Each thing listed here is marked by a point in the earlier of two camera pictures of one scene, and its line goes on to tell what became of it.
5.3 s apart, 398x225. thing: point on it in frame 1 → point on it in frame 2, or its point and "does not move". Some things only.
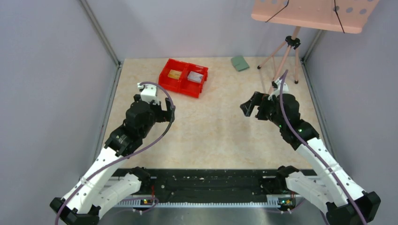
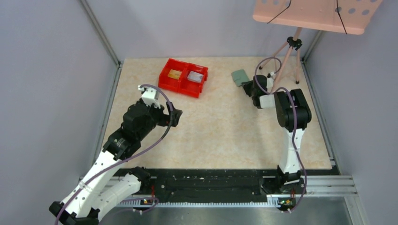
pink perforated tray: [344, 16] does not move
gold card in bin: [174, 74] does not move
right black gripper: [260, 107] → [248, 87]
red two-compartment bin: [183, 77] does not move
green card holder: [239, 63] → [240, 77]
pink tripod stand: [291, 42] does not move
